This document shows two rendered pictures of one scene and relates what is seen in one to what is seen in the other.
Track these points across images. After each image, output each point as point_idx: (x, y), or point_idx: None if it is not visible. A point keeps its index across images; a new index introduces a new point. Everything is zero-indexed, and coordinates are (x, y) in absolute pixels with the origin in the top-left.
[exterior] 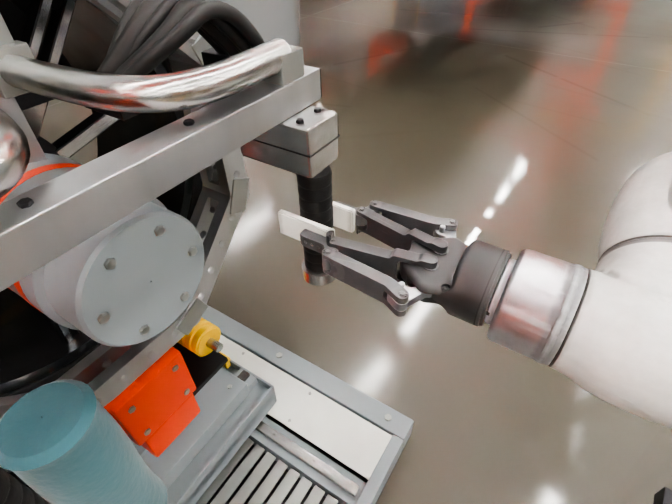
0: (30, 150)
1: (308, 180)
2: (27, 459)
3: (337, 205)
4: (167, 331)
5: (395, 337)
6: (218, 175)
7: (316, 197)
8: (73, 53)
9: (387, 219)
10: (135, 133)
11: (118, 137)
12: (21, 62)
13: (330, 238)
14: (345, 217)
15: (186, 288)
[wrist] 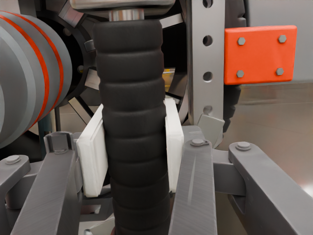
0: (9, 1)
1: (92, 27)
2: None
3: (169, 120)
4: (80, 224)
5: None
6: (191, 105)
7: (100, 68)
8: (172, 11)
9: (208, 183)
10: (180, 71)
11: (176, 76)
12: None
13: (52, 144)
14: (167, 149)
15: None
